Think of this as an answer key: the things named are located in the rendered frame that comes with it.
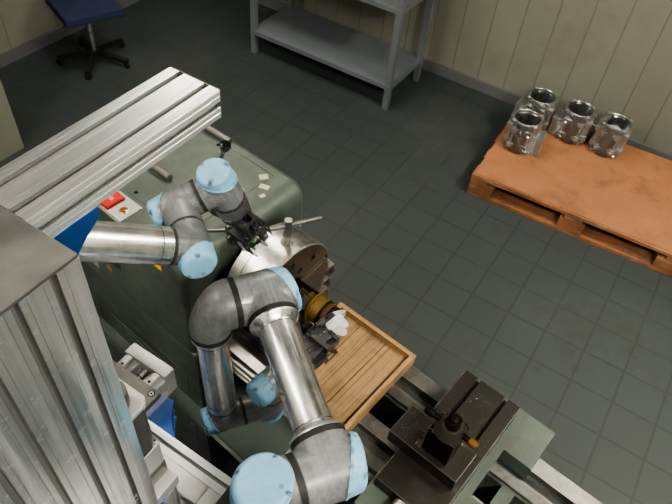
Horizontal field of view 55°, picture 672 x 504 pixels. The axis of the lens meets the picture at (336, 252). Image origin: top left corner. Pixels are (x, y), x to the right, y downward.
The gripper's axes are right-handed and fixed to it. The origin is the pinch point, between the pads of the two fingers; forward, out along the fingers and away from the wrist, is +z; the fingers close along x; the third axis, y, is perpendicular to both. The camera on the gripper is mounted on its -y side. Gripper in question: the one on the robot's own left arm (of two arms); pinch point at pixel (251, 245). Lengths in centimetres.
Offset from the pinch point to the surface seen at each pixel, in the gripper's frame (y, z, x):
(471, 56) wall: -97, 208, 251
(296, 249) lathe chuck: 3.3, 13.5, 9.7
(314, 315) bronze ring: 15.3, 24.9, 0.3
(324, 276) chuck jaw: 8.8, 27.4, 11.7
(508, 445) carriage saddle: 75, 46, 8
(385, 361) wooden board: 33, 50, 7
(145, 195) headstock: -40.4, 6.4, -4.7
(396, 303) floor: -11, 162, 57
